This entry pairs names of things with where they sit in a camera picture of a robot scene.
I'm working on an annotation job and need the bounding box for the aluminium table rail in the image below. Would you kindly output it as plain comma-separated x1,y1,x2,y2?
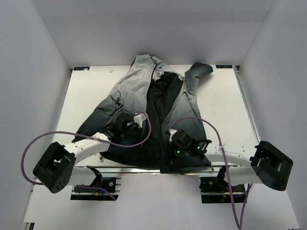
43,165,273,174
234,66,269,166

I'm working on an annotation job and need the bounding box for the aluminium front table rail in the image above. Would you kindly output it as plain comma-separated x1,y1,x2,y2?
43,165,273,174

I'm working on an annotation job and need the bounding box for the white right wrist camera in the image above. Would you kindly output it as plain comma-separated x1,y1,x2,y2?
165,129,177,143

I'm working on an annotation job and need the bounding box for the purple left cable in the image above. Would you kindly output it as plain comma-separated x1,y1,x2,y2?
20,110,152,201

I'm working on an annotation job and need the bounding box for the aluminium right table rail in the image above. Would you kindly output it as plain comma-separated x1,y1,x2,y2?
234,66,269,166

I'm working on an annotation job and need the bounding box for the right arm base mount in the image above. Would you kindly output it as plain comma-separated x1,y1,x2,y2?
199,177,246,204

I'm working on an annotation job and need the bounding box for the left blue table label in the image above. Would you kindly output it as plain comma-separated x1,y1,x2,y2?
73,66,90,71

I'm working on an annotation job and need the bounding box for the right blue table label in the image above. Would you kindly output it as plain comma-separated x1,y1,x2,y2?
215,64,233,69

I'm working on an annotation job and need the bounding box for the grey gradient zip jacket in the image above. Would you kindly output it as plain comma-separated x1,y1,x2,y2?
74,54,213,171

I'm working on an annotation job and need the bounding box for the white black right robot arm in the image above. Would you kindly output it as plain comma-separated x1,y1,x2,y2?
166,129,294,191

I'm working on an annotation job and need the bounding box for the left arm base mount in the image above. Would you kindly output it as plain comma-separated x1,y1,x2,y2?
71,175,122,201

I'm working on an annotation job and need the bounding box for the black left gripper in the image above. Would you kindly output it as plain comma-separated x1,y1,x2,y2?
121,125,158,149

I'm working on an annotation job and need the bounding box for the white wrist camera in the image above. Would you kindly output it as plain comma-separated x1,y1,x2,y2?
165,129,177,143
133,112,148,128

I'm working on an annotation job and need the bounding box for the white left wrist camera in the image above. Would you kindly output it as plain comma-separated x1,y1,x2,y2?
133,112,148,128

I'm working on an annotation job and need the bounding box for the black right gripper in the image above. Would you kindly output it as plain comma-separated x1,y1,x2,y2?
164,141,190,164

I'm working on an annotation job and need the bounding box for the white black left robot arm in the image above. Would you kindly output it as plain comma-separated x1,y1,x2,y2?
33,113,147,194

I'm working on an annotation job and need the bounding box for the blue table label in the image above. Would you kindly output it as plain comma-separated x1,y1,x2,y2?
73,66,90,71
215,64,233,69

